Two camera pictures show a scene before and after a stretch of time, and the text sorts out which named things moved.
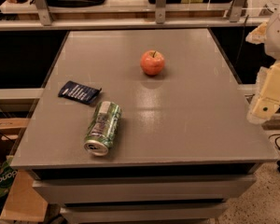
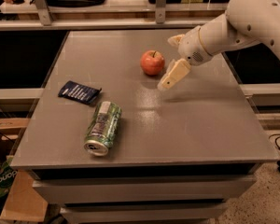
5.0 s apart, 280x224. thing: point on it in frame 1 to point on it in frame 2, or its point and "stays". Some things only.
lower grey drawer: (147, 214) stays
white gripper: (279, 36) to (190, 48)
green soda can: (104, 125) stays
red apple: (152, 62) stays
